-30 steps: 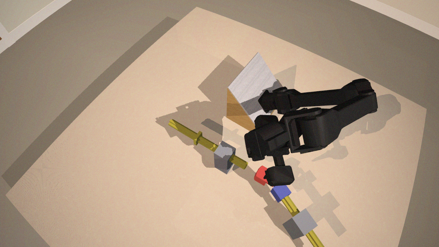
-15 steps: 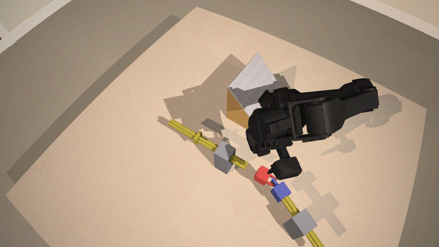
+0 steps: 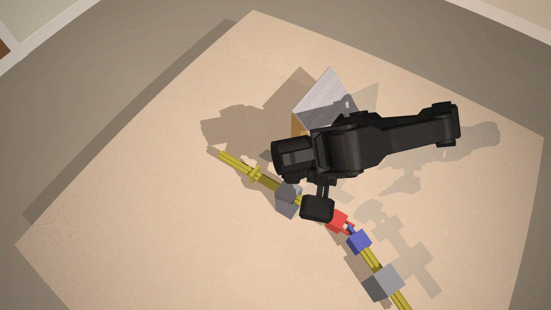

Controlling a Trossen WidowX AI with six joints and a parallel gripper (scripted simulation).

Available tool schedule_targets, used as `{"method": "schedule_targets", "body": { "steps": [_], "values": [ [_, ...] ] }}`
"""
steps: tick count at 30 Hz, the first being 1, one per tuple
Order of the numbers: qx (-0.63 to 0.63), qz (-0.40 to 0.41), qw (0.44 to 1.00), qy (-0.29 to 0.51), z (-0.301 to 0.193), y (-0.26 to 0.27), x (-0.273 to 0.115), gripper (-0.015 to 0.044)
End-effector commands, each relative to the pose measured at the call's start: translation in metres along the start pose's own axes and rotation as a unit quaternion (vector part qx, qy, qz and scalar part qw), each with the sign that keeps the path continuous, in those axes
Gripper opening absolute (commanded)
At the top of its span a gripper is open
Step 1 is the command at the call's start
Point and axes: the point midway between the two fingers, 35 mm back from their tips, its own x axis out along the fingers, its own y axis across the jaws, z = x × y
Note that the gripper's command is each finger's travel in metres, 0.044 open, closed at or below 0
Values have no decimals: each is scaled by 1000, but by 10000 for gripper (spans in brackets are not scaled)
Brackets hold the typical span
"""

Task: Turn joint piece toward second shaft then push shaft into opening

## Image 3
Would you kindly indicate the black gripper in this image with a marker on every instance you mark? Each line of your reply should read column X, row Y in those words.
column 316, row 207

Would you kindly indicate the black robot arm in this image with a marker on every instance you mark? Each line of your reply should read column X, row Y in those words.
column 361, row 141

